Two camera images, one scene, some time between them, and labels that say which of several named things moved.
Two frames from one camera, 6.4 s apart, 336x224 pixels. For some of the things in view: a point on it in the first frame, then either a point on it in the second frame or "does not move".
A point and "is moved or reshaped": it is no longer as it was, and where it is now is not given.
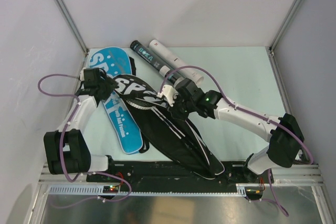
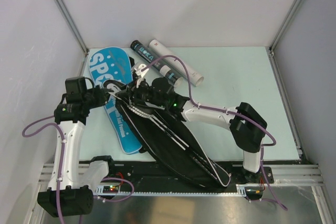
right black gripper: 174,108 -> 135,89
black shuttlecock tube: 163,68 does not move
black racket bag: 177,131 is moved or reshaped
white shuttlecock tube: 175,62 does not move
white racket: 145,104 -> 139,112
